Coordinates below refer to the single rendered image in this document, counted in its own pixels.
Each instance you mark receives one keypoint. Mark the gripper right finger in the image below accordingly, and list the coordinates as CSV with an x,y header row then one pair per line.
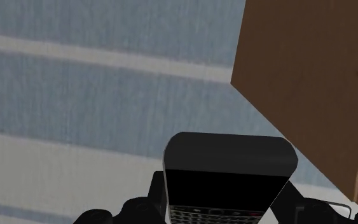
x,y
302,208

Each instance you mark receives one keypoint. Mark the black keypad phone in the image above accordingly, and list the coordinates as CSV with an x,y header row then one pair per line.
x,y
225,176

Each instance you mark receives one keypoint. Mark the brown wooden furniture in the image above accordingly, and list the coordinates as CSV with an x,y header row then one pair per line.
x,y
309,77

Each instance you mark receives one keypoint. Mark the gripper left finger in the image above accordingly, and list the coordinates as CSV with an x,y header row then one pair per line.
x,y
141,208

